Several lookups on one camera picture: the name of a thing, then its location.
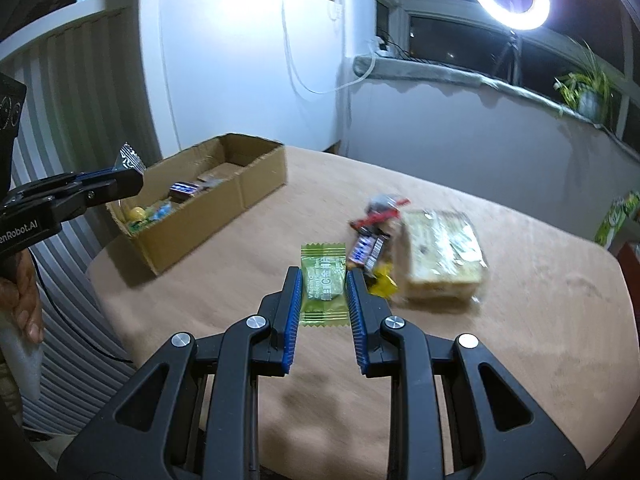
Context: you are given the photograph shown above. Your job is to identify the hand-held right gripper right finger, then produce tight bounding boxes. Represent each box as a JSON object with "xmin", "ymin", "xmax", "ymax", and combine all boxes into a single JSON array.
[{"xmin": 345, "ymin": 267, "xmax": 587, "ymax": 480}]

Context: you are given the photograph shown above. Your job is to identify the red-edged snack packet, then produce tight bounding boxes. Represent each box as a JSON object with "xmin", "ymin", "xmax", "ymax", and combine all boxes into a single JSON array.
[{"xmin": 348, "ymin": 210, "xmax": 402, "ymax": 233}]

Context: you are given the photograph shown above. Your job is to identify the yellow candy wrapper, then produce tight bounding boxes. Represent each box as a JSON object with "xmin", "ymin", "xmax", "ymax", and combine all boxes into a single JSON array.
[{"xmin": 367, "ymin": 267, "xmax": 399, "ymax": 300}]

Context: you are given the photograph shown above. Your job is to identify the white cabinet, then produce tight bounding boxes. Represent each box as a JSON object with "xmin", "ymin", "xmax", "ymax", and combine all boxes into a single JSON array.
[{"xmin": 137, "ymin": 0, "xmax": 351, "ymax": 161}]

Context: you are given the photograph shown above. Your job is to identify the dark packet silver zigzag edge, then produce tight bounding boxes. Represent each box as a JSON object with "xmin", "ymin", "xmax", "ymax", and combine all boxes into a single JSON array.
[{"xmin": 114, "ymin": 142, "xmax": 147, "ymax": 173}]

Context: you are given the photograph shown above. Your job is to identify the black power cable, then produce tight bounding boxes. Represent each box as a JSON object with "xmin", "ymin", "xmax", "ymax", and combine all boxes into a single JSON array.
[{"xmin": 390, "ymin": 40, "xmax": 451, "ymax": 66}]

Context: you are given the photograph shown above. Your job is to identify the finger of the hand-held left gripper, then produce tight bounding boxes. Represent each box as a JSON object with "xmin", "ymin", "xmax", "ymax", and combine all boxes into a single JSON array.
[
  {"xmin": 51, "ymin": 179, "xmax": 146, "ymax": 222},
  {"xmin": 10, "ymin": 166, "xmax": 146, "ymax": 199}
]

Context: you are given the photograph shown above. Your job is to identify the grey ribbed panel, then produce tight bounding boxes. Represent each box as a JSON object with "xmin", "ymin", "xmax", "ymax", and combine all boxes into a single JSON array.
[{"xmin": 0, "ymin": 7, "xmax": 166, "ymax": 436}]

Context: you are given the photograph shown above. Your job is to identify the white window frame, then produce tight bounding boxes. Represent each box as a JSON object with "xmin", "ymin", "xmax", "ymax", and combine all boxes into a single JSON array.
[{"xmin": 372, "ymin": 0, "xmax": 640, "ymax": 146}]

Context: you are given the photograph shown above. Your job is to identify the small brown chocolate bar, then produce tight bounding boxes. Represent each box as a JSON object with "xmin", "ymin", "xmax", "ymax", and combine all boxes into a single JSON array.
[{"xmin": 349, "ymin": 232, "xmax": 392, "ymax": 279}]

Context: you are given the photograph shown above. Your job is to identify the light green candy packet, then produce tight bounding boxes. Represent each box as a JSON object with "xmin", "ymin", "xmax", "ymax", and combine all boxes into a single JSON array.
[{"xmin": 299, "ymin": 241, "xmax": 349, "ymax": 329}]

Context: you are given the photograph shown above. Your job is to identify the green carton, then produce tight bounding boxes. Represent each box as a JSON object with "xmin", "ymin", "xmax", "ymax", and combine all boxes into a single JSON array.
[{"xmin": 594, "ymin": 194, "xmax": 640, "ymax": 252}]

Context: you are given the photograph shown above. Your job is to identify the brown cardboard box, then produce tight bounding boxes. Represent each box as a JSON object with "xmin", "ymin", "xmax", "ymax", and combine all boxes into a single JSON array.
[{"xmin": 106, "ymin": 132, "xmax": 289, "ymax": 276}]

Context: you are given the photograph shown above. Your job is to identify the large brown chocolate bar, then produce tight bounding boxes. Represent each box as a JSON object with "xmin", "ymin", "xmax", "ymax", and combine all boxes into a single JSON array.
[{"xmin": 169, "ymin": 180, "xmax": 202, "ymax": 204}]

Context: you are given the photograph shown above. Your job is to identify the black tripod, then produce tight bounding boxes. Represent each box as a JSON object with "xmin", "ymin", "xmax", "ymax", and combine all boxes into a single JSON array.
[{"xmin": 492, "ymin": 29, "xmax": 525, "ymax": 87}]

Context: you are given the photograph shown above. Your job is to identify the white cable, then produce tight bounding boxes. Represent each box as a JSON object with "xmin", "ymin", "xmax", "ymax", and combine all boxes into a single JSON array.
[{"xmin": 280, "ymin": 0, "xmax": 376, "ymax": 95}]

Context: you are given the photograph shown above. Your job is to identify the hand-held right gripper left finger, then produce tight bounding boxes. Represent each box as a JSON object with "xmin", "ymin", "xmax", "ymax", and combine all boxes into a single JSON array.
[{"xmin": 56, "ymin": 265, "xmax": 304, "ymax": 480}]

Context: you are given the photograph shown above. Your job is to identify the person's left hand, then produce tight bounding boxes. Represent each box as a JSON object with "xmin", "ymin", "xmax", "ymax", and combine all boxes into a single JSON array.
[{"xmin": 0, "ymin": 249, "xmax": 46, "ymax": 345}]

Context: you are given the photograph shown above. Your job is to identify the clear-wrapped bread package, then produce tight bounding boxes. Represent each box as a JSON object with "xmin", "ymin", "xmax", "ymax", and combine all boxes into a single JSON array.
[{"xmin": 398, "ymin": 209, "xmax": 490, "ymax": 306}]

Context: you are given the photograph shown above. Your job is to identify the dark snack red twist ends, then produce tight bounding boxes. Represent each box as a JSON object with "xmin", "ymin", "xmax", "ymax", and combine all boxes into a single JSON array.
[{"xmin": 364, "ymin": 193, "xmax": 412, "ymax": 221}]

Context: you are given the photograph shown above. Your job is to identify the potted spider plant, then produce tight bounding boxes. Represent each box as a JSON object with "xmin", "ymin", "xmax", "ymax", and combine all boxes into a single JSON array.
[{"xmin": 554, "ymin": 39, "xmax": 621, "ymax": 128}]

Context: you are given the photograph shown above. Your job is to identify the thin black cable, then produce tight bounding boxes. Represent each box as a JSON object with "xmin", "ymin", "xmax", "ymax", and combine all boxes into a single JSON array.
[{"xmin": 27, "ymin": 247, "xmax": 136, "ymax": 366}]

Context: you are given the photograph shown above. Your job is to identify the grey windowsill cloth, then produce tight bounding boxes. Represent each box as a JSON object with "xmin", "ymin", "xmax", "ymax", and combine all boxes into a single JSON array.
[{"xmin": 351, "ymin": 55, "xmax": 640, "ymax": 161}]

